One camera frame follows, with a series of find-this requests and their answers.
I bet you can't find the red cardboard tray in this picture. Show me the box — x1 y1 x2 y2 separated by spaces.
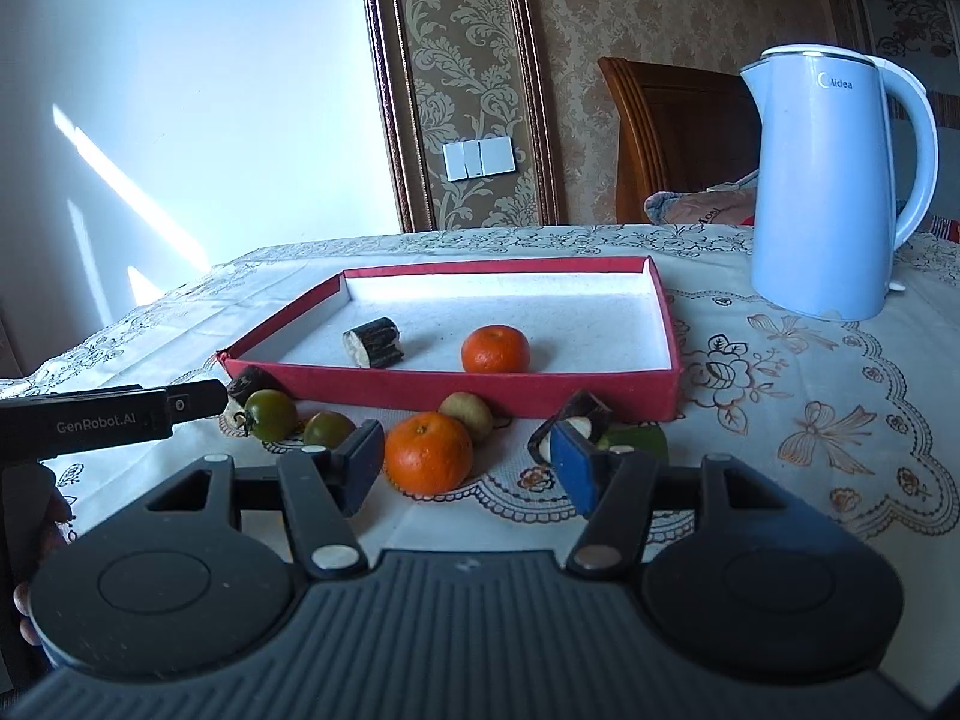
217 255 683 423

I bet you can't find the large green tomato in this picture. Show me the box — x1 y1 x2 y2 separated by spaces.
241 390 299 442

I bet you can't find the brown kiwi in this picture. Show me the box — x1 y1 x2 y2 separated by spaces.
439 391 494 445

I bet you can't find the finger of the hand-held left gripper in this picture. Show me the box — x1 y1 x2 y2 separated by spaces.
163 379 229 422

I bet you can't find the light blue electric kettle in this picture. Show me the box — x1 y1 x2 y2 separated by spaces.
739 45 940 323

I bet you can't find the folded cloth on chair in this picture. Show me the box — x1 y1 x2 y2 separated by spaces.
643 169 760 227

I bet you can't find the white wall light switch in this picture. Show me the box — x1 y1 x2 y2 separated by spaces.
442 136 518 182

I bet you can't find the brown wall moulding frame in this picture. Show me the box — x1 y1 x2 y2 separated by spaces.
356 0 565 233

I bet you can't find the person's left hand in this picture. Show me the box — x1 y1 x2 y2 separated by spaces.
13 465 76 646

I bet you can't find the orange mandarin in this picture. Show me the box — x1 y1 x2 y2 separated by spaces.
461 325 531 374
384 412 475 497

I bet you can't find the dark framed patterned panel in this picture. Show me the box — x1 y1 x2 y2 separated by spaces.
855 0 960 128

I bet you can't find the bright green fruit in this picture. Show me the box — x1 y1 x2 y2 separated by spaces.
600 424 668 466

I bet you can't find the small green tomato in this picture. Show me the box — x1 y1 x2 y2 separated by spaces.
304 411 357 451

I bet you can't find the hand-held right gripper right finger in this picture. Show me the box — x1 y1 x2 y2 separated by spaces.
550 420 815 580

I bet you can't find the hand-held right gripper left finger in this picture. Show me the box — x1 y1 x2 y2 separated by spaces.
142 420 385 580

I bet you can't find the brown wooden headboard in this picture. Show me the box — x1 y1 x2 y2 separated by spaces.
598 56 762 226

